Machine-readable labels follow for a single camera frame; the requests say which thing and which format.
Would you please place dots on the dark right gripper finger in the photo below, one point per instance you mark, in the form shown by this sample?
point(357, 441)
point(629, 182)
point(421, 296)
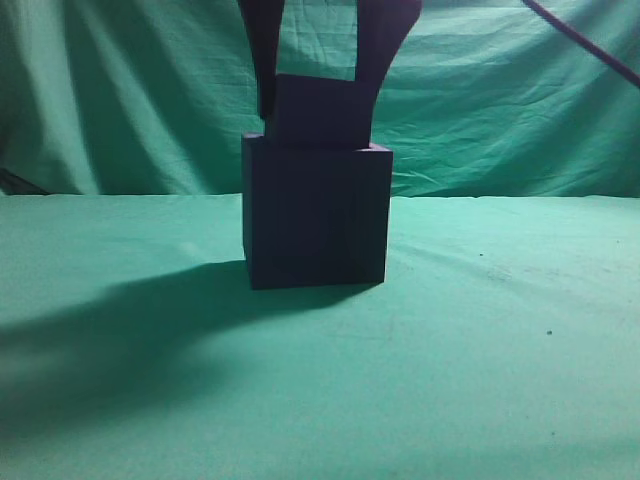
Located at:
point(382, 27)

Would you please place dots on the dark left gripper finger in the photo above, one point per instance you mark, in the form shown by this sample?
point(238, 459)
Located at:
point(262, 20)

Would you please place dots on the small dark purple cube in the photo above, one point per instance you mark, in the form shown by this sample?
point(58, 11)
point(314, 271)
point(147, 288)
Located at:
point(324, 113)

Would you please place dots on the large dark groove box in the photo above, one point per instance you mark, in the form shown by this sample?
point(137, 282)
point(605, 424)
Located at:
point(314, 217)

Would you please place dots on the green cloth backdrop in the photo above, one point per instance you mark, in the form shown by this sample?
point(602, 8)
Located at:
point(151, 97)

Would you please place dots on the green table cloth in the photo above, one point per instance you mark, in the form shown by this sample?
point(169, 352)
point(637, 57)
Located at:
point(503, 344)

